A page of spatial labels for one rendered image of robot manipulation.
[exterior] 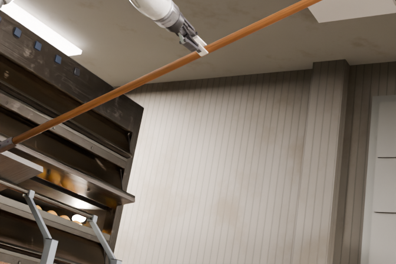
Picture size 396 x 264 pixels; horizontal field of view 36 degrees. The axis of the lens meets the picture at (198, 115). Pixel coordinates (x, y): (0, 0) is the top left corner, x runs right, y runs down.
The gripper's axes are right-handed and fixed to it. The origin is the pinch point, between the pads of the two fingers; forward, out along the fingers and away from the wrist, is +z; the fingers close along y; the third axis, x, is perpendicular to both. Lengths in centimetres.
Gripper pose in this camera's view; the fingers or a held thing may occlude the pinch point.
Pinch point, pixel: (199, 45)
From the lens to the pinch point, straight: 220.5
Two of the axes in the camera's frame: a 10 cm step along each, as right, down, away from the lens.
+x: 8.6, -3.7, -3.6
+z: 4.9, 3.8, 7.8
